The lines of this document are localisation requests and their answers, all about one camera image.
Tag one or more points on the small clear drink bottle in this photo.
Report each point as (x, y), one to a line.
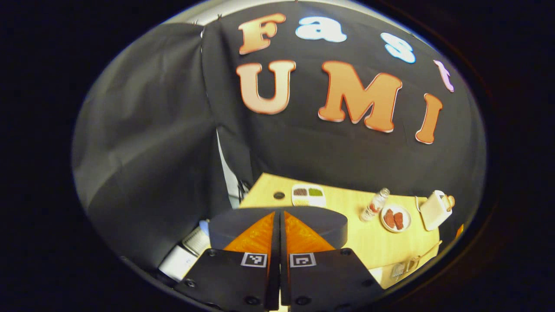
(375, 204)

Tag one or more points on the white round plate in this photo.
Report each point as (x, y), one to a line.
(405, 219)

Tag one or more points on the red meat slice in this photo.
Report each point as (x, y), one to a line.
(399, 221)
(389, 218)

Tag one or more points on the black backdrop cloth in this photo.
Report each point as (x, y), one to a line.
(151, 130)

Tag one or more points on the white divided grain dish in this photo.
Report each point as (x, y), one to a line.
(308, 196)

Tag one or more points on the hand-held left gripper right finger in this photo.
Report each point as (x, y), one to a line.
(286, 286)

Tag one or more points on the black table grommet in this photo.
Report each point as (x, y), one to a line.
(279, 195)

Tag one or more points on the white box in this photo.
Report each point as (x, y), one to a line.
(177, 263)

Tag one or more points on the wooden spoon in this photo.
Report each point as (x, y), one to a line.
(427, 251)

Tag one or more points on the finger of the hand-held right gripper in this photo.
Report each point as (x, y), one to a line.
(460, 231)

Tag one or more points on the black rice cooker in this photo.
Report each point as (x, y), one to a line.
(321, 225)

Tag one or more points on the toast bread slice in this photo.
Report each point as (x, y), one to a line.
(450, 201)

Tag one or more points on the white toaster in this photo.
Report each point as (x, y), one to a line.
(433, 211)

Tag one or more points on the white ribbed object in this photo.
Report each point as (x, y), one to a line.
(197, 240)

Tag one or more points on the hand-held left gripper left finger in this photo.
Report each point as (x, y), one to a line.
(273, 286)

